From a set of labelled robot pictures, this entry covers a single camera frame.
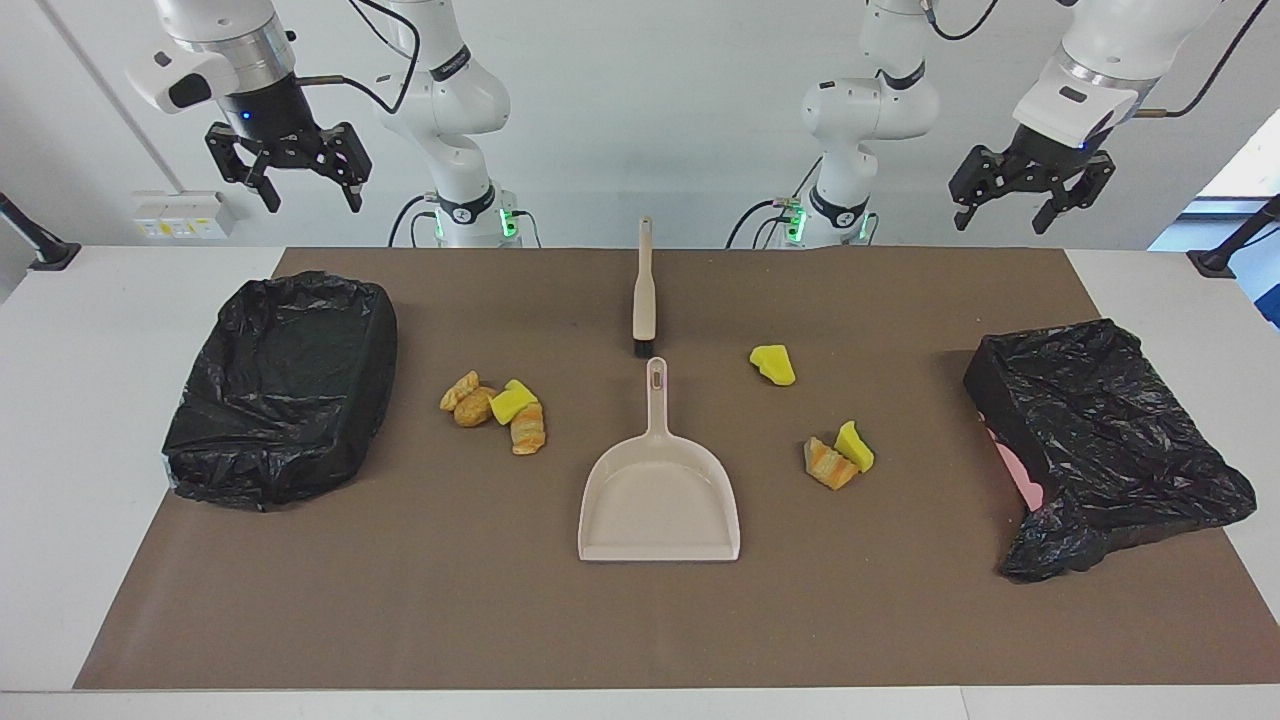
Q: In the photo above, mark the pink bin with black bag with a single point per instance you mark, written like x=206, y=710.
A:
x=1100, y=440

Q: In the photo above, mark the beige hand brush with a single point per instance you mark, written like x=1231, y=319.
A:
x=644, y=290

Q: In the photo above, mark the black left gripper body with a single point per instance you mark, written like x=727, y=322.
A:
x=1050, y=160

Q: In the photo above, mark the small toy bread piece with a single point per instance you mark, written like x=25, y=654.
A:
x=458, y=392

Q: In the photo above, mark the striped toy bread wedge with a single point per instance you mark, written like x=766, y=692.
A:
x=828, y=466

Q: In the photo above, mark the brown table mat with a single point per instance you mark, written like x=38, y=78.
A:
x=600, y=620

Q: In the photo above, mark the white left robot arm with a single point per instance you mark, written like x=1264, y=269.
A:
x=870, y=105

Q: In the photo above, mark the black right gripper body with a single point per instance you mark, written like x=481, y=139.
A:
x=270, y=115

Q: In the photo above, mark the white wall socket strip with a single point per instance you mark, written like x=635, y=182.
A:
x=180, y=215

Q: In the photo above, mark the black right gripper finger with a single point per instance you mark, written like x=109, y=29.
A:
x=350, y=160
x=250, y=160

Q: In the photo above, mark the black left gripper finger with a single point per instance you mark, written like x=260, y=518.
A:
x=1085, y=185
x=975, y=175

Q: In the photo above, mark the orange toy croissant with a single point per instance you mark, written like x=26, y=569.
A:
x=528, y=430

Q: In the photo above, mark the yellow green scouring sponge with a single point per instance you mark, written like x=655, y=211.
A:
x=512, y=403
x=775, y=366
x=855, y=448

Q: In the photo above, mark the open bin with black bag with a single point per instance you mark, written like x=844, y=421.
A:
x=280, y=400

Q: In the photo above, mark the beige plastic dustpan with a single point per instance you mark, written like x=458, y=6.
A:
x=660, y=500

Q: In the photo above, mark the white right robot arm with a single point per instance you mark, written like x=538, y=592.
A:
x=450, y=100

